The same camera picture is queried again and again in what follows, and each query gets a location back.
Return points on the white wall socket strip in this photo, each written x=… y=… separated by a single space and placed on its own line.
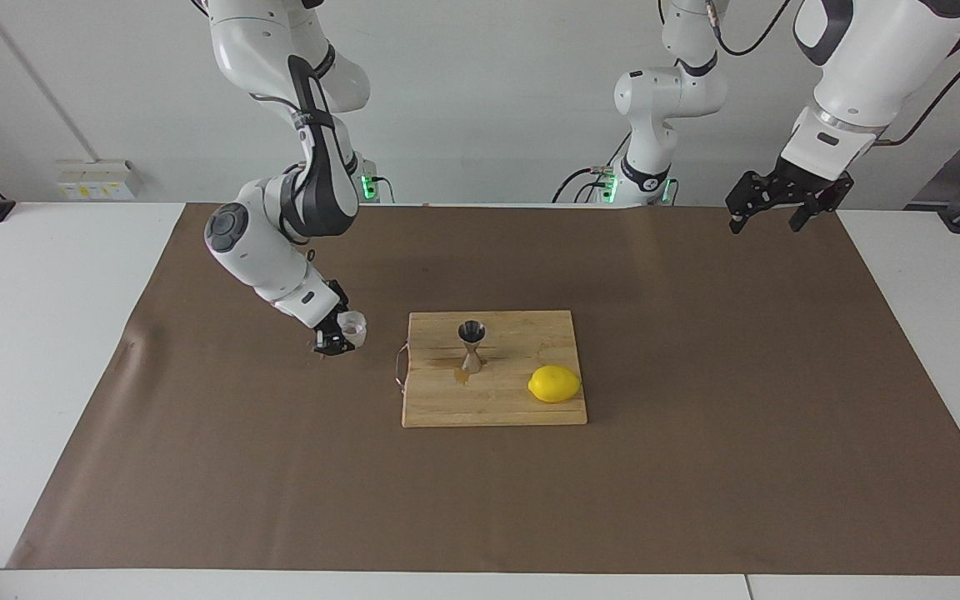
x=97 y=183

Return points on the yellow lemon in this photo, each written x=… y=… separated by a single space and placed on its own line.
x=555 y=384

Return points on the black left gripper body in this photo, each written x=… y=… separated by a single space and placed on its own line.
x=805 y=185

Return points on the wooden cutting board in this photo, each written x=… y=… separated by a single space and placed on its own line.
x=497 y=400

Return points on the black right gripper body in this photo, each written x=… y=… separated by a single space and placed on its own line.
x=328 y=323

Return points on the small clear glass cup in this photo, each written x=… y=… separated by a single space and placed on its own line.
x=353 y=327

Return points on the steel double jigger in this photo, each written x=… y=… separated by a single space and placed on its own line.
x=472 y=362

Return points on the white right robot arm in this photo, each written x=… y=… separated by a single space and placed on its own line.
x=255 y=258

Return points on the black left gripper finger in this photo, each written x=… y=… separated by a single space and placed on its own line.
x=813 y=210
x=751 y=193

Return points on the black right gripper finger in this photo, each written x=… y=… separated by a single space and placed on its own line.
x=338 y=296
x=334 y=346

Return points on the brown paper mat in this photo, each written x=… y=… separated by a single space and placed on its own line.
x=280 y=483

